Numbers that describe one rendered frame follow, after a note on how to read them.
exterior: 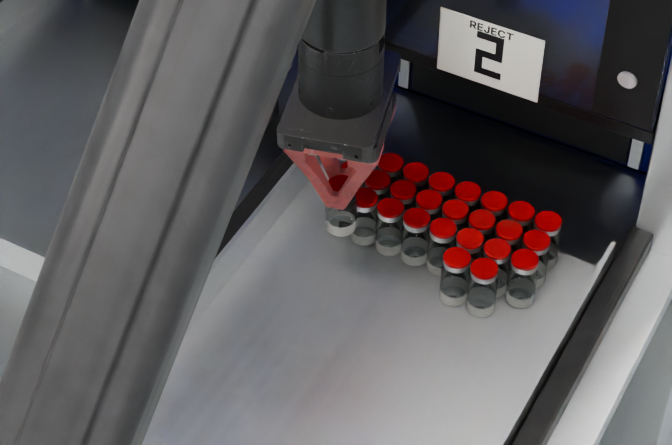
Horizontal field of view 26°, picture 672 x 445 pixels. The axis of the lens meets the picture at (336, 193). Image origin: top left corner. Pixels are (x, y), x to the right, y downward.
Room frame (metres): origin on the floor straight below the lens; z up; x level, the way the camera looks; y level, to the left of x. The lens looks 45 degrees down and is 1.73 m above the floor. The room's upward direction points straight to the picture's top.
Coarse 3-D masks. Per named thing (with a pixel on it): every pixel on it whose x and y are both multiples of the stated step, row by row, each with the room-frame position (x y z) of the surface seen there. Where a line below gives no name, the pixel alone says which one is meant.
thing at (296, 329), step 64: (256, 256) 0.77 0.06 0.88; (320, 256) 0.77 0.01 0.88; (384, 256) 0.77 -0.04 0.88; (192, 320) 0.70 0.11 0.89; (256, 320) 0.71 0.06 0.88; (320, 320) 0.71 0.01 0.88; (384, 320) 0.71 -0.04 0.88; (448, 320) 0.71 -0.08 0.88; (512, 320) 0.71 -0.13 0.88; (576, 320) 0.69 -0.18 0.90; (192, 384) 0.65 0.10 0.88; (256, 384) 0.65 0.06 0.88; (320, 384) 0.65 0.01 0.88; (384, 384) 0.65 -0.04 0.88; (448, 384) 0.65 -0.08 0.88; (512, 384) 0.65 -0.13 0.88
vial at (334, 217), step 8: (352, 200) 0.74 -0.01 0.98; (328, 208) 0.74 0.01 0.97; (352, 208) 0.74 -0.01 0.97; (328, 216) 0.74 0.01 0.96; (336, 216) 0.73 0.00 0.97; (344, 216) 0.73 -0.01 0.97; (352, 216) 0.74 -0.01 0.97; (328, 224) 0.74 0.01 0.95; (336, 224) 0.73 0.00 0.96; (344, 224) 0.73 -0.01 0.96; (352, 224) 0.74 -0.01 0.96; (336, 232) 0.73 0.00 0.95; (344, 232) 0.73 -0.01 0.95; (352, 232) 0.74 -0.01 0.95
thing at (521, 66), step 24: (456, 24) 0.87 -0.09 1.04; (480, 24) 0.86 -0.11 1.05; (456, 48) 0.87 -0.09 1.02; (480, 48) 0.86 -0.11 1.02; (504, 48) 0.85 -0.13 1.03; (528, 48) 0.84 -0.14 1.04; (456, 72) 0.87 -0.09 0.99; (504, 72) 0.85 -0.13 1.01; (528, 72) 0.84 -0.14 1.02; (528, 96) 0.84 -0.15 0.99
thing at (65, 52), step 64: (0, 0) 1.06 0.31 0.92; (64, 0) 1.10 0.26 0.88; (128, 0) 1.10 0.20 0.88; (0, 64) 1.01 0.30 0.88; (64, 64) 1.01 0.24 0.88; (0, 128) 0.92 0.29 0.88; (64, 128) 0.92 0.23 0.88; (0, 192) 0.85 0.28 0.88; (64, 192) 0.85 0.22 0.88; (0, 256) 0.77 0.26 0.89
